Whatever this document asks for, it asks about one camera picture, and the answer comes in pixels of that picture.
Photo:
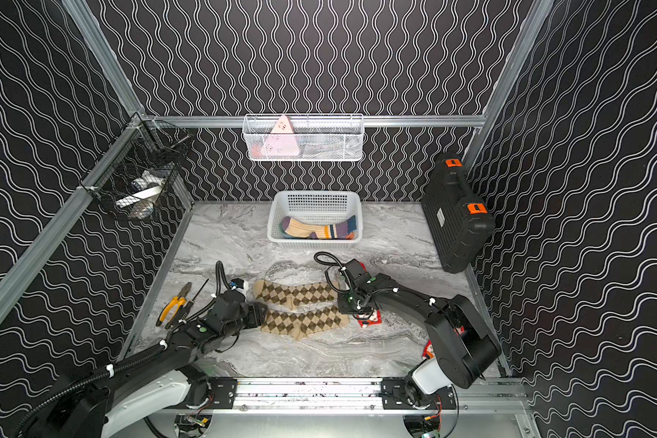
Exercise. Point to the white wire wall basket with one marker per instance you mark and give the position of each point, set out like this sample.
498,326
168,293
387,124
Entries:
321,137

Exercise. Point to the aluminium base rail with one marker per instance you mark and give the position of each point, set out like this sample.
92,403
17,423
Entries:
315,396

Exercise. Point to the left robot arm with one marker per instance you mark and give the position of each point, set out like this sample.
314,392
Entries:
85,406

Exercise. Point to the black screwdriver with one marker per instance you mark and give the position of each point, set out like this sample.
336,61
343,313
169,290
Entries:
188,306

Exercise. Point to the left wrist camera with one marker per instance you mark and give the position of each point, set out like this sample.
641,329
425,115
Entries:
239,285

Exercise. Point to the white items in black basket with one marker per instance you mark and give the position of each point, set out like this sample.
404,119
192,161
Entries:
144,191

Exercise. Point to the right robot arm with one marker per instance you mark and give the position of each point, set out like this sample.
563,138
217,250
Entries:
463,345

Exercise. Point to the black wire wall basket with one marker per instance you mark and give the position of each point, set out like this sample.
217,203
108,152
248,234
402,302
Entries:
154,146

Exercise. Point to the white plastic basket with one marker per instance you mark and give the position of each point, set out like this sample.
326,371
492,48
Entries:
314,207

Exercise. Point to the beige argyle sock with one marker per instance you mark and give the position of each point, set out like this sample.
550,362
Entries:
293,297
302,325

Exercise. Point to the cream purple striped sock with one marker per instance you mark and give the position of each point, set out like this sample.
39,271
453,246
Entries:
345,230

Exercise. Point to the pink triangular item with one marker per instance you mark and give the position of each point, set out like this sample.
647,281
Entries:
281,142

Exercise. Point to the black tool case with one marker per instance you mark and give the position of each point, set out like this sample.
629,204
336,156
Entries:
458,220

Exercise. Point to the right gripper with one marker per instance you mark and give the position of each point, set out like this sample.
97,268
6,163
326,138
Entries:
342,306

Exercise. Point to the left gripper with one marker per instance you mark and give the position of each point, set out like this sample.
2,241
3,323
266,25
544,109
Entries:
247,314

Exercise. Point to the red christmas sock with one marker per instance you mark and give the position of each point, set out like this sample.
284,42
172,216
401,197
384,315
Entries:
428,351
367,320

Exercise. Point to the yellow handled pliers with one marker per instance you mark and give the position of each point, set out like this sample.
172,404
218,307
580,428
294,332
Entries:
172,309

